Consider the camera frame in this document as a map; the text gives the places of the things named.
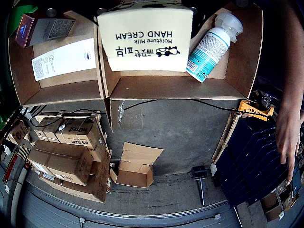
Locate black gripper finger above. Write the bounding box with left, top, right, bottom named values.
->
left=180, top=0, right=249, bottom=36
left=46, top=0, right=119, bottom=17

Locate cow print hand cream box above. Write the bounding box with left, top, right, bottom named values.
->
left=96, top=2, right=194, bottom=73

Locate bare person forearm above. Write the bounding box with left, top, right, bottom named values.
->
left=276, top=0, right=304, bottom=114

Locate open brown cardboard box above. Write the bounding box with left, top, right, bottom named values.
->
left=8, top=10, right=105, bottom=107
left=97, top=3, right=264, bottom=133

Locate cardboard box with BS-52M print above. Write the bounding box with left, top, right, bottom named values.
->
left=56, top=118, right=106, bottom=152

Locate small plain cardboard box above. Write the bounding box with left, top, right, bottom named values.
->
left=35, top=116, right=65, bottom=143

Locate cardboard box with round logo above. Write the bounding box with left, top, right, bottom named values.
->
left=7, top=121, right=30, bottom=145

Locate cardboard box with Hiper print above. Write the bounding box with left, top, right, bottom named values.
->
left=27, top=140, right=95, bottom=187

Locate open flat cardboard mailer box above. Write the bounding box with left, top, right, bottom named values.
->
left=109, top=142, right=164, bottom=188

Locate large brown cardboard box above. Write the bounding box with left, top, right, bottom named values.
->
left=39, top=147, right=112, bottom=204

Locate rack of small cardboard bins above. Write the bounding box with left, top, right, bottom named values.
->
left=260, top=161, right=304, bottom=223

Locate bare person hand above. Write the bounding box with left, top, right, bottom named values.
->
left=275, top=106, right=304, bottom=182

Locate white and teal bottle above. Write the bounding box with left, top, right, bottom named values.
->
left=186, top=11, right=244, bottom=83

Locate flat white carton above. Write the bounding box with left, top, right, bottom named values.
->
left=31, top=37, right=97, bottom=82

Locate green metal shelf stand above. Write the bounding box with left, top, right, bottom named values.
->
left=0, top=4, right=38, bottom=129

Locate small red brown carton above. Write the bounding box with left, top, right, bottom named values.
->
left=14, top=13, right=76, bottom=48

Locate person in purple shirt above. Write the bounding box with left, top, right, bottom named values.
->
left=251, top=0, right=304, bottom=95

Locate orange part with Valter print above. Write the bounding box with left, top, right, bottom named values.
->
left=238, top=99, right=275, bottom=122

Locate upright wooden pallet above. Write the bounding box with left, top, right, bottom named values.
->
left=210, top=111, right=241, bottom=165

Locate black yellow striped bumper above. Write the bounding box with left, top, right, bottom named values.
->
left=14, top=145, right=31, bottom=160

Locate stack of dark blue bins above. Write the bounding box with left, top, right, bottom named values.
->
left=212, top=116, right=301, bottom=209

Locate red bar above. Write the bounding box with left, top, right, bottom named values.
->
left=2, top=154, right=19, bottom=183

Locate white pipe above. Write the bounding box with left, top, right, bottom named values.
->
left=10, top=166, right=27, bottom=228

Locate thin black floor cable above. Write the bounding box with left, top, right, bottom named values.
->
left=23, top=98, right=274, bottom=129

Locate light wooden slat frame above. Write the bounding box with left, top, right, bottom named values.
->
left=35, top=110, right=102, bottom=123

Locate black dustpan with handle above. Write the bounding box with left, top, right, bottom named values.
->
left=189, top=165, right=208, bottom=207

